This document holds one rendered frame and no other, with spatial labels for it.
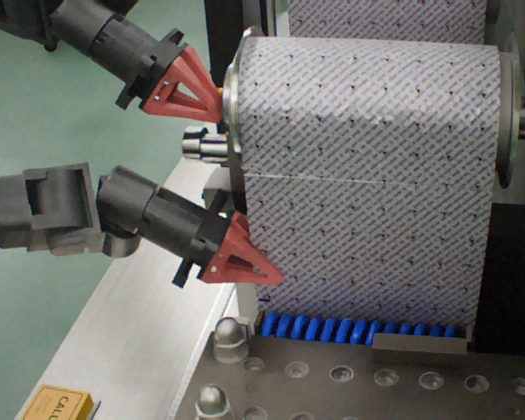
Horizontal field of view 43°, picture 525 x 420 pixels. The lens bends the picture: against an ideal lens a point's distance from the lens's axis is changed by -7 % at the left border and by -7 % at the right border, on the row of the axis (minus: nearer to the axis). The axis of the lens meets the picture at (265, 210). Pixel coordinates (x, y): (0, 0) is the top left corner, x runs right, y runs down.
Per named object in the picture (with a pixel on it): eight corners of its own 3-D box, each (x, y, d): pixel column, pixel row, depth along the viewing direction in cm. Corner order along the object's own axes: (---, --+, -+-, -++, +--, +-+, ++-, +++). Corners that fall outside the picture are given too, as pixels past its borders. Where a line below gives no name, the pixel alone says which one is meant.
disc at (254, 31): (272, 124, 81) (261, 4, 72) (277, 124, 81) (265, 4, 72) (241, 203, 69) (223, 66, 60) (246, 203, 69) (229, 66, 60)
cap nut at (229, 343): (218, 338, 74) (213, 305, 71) (252, 342, 73) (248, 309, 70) (208, 361, 71) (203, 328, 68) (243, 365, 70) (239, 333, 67)
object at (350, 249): (259, 319, 78) (245, 172, 68) (472, 335, 73) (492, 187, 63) (258, 322, 78) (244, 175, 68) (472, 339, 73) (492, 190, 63)
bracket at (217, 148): (230, 322, 96) (204, 113, 79) (276, 327, 94) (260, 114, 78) (220, 346, 91) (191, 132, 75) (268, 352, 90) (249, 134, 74)
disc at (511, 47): (494, 136, 75) (506, 11, 66) (498, 137, 75) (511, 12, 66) (501, 219, 64) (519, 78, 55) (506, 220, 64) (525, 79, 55)
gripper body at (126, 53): (127, 115, 70) (69, 75, 69) (161, 79, 78) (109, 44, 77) (157, 66, 66) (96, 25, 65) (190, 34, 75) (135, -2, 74)
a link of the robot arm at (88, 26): (40, 37, 72) (46, 7, 67) (77, -2, 75) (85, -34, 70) (91, 72, 72) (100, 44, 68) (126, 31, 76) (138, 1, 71)
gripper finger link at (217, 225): (259, 326, 72) (176, 285, 71) (273, 283, 78) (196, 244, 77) (287, 283, 68) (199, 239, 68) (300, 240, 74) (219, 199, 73)
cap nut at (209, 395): (202, 403, 66) (195, 370, 63) (239, 408, 65) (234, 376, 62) (191, 431, 63) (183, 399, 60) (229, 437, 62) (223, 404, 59)
